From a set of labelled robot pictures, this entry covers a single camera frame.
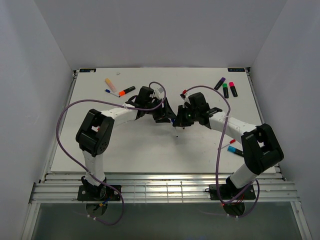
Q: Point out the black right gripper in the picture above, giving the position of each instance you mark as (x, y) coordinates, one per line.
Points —
(180, 121)

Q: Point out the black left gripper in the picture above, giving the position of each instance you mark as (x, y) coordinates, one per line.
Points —
(162, 116)

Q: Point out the red cap white marker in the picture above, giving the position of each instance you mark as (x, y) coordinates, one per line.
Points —
(227, 144)

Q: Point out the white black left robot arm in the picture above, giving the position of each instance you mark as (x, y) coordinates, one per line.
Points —
(96, 129)

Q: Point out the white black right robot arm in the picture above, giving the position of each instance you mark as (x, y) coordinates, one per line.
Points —
(260, 147)

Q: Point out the purple cap black highlighter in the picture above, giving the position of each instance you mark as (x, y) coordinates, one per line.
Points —
(219, 83)

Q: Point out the orange cap black highlighter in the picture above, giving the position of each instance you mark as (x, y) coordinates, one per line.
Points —
(126, 91)

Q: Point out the green cap black highlighter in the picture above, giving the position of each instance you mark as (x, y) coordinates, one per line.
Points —
(225, 90)

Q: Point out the light blue cap black highlighter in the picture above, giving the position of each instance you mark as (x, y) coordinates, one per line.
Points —
(236, 151)

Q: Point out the pink cap black highlighter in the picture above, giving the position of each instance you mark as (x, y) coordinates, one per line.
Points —
(233, 89)

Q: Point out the small blue cap white marker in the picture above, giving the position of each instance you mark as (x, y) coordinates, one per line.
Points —
(112, 93)

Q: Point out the right blue corner label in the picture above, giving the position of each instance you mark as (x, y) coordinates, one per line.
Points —
(236, 70)

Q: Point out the blue corner label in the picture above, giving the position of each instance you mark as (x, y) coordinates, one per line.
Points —
(236, 70)
(87, 70)

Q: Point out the peach pastel highlighter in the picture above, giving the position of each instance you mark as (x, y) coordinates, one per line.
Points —
(110, 85)

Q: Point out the left blue corner label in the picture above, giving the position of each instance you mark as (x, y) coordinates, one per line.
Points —
(87, 70)

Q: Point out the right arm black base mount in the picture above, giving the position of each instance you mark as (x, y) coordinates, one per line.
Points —
(227, 193)

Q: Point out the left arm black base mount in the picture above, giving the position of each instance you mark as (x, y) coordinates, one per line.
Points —
(89, 192)

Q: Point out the aluminium frame rail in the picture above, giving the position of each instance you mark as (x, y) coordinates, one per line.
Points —
(159, 188)

